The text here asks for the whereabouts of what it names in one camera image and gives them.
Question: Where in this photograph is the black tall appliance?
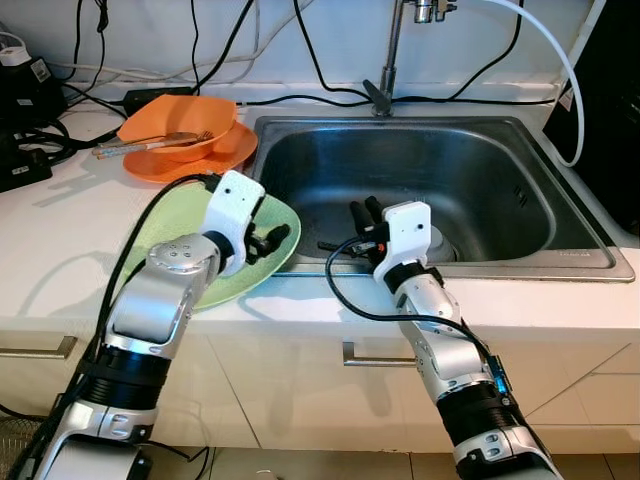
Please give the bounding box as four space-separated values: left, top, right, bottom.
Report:
545 0 640 236

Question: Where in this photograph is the white bowl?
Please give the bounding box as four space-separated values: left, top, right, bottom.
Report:
428 224 464 264

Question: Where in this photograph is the white power plug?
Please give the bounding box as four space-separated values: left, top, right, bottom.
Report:
0 35 29 67

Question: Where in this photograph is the white kitchen cabinet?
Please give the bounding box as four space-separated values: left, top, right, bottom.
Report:
0 290 640 451

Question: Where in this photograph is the stainless steel sink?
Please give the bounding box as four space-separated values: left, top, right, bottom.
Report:
243 112 636 283

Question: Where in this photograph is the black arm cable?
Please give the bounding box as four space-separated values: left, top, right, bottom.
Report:
325 238 501 391
8 173 221 480

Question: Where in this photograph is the black power strip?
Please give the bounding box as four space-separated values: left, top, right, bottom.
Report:
0 150 53 193

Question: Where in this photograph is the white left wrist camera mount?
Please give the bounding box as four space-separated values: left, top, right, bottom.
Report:
203 170 267 276

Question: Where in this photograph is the orange bowl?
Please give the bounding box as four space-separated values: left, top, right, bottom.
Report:
117 95 239 161

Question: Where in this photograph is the black power brick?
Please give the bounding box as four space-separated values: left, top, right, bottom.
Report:
122 87 196 106

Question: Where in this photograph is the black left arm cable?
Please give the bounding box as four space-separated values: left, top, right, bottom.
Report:
8 173 221 480

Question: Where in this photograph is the metal faucet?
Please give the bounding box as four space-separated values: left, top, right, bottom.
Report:
362 0 461 118

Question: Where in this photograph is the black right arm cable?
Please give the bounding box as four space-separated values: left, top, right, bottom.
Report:
325 238 501 391

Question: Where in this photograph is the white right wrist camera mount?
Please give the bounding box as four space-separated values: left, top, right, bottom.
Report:
373 201 433 279

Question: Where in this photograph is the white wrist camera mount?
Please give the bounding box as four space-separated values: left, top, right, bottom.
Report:
203 170 267 276
373 201 433 279

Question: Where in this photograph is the green plate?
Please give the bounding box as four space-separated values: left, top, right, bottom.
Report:
120 183 303 311

